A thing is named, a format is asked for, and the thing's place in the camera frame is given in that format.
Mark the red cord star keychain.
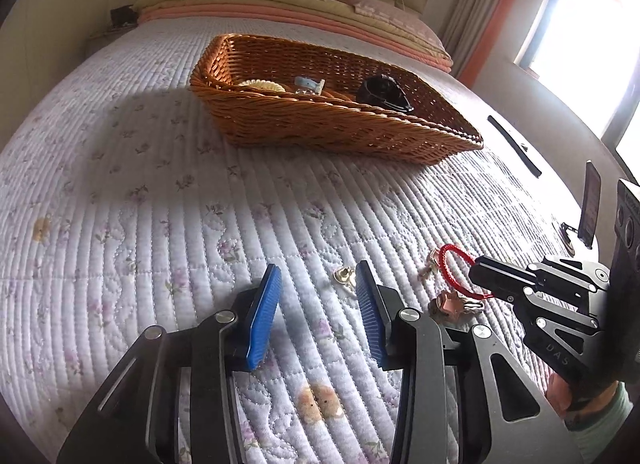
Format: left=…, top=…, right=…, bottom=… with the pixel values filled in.
left=427, top=243, right=494, bottom=323

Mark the black wrist watch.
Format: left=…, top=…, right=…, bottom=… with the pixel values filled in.
left=356, top=74, right=414, bottom=113

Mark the light blue hair clip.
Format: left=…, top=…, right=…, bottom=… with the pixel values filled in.
left=294, top=76, right=326, bottom=96

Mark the person's right hand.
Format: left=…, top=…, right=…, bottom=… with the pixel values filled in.
left=544, top=373, right=620, bottom=423

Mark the phone stand with phone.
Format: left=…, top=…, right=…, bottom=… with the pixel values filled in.
left=560, top=160, right=601, bottom=257

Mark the wooden bed brush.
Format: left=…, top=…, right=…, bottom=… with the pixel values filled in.
left=487, top=116, right=542, bottom=178

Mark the white quilted bedspread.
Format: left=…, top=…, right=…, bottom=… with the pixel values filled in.
left=1, top=18, right=579, bottom=463

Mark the bright window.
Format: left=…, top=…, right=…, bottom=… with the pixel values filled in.
left=516, top=0, right=639, bottom=171

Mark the striped orange curtain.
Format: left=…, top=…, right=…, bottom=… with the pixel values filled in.
left=442, top=0, right=515, bottom=88

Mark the brown wicker basket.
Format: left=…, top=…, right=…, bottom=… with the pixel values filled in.
left=190, top=33, right=484, bottom=165

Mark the pink pillow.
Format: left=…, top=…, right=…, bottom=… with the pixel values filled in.
left=337, top=0, right=442, bottom=47

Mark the folded yellow blanket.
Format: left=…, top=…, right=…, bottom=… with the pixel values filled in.
left=134, top=0, right=452, bottom=60

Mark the bedside nightstand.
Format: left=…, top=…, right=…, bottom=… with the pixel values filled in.
left=85, top=5, right=138, bottom=58

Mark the folded pink blanket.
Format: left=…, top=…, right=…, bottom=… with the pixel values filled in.
left=138, top=3, right=452, bottom=73

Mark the white wardrobe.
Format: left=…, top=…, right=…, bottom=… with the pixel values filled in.
left=1, top=0, right=136, bottom=143

